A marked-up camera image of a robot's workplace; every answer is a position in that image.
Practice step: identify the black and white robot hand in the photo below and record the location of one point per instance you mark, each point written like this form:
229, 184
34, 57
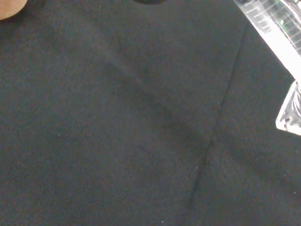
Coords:
149, 1

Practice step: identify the black bench cloth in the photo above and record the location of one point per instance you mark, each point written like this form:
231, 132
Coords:
131, 122

